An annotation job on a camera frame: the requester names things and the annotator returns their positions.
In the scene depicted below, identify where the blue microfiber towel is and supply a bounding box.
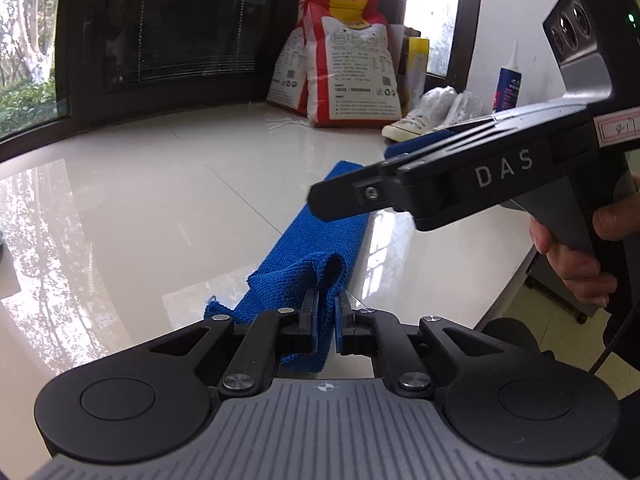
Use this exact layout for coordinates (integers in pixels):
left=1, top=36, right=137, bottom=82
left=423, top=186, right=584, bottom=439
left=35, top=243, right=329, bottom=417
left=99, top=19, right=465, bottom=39
left=203, top=127, right=457, bottom=375

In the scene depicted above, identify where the person's right hand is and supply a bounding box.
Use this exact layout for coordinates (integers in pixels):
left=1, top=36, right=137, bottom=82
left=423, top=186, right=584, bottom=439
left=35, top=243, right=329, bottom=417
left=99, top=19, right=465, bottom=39
left=529, top=174, right=639, bottom=308

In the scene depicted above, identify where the white blue glue bottle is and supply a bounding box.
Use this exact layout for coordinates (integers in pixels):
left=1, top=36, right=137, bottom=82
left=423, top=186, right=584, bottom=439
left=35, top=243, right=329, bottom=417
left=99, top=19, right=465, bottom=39
left=492, top=41, right=522, bottom=112

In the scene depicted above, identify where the left white canvas sneaker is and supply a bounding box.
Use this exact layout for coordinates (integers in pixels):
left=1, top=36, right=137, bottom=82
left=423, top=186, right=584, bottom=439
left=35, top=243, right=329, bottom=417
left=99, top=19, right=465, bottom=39
left=382, top=86, right=458, bottom=142

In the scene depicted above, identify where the white canvas sneaker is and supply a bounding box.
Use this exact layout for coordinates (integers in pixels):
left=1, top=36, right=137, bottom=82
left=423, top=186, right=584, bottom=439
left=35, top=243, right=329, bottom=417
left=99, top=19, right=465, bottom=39
left=440, top=90, right=483, bottom=128
left=382, top=86, right=458, bottom=142

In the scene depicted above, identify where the right white canvas sneaker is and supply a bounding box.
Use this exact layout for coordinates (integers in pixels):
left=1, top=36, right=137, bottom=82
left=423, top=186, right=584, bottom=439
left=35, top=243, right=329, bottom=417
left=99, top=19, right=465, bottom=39
left=440, top=90, right=483, bottom=128

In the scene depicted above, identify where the front red white rice bag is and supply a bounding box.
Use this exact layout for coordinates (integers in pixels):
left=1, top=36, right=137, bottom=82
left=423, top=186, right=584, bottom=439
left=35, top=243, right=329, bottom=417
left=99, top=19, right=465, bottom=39
left=304, top=3, right=401, bottom=127

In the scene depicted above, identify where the red white rice bag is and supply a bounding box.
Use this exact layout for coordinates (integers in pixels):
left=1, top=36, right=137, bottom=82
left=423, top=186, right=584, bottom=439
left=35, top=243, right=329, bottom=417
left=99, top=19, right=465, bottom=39
left=267, top=0, right=380, bottom=115
left=304, top=3, right=401, bottom=127

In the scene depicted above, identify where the yellow black box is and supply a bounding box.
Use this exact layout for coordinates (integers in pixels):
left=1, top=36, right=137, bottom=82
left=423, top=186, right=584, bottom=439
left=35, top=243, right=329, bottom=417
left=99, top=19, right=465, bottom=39
left=398, top=36, right=430, bottom=116

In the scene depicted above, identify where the rear red white rice bag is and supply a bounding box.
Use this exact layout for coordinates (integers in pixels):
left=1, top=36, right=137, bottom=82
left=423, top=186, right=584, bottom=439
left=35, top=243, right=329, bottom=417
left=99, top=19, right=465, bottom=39
left=267, top=0, right=380, bottom=115

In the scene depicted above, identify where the white string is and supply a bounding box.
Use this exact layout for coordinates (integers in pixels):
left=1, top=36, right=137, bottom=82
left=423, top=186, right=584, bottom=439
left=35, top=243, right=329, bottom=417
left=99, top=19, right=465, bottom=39
left=264, top=115, right=314, bottom=132

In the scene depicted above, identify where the black camera module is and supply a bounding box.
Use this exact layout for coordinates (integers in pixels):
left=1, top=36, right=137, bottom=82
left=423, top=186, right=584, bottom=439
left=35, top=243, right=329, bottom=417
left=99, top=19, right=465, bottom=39
left=542, top=0, right=639, bottom=114

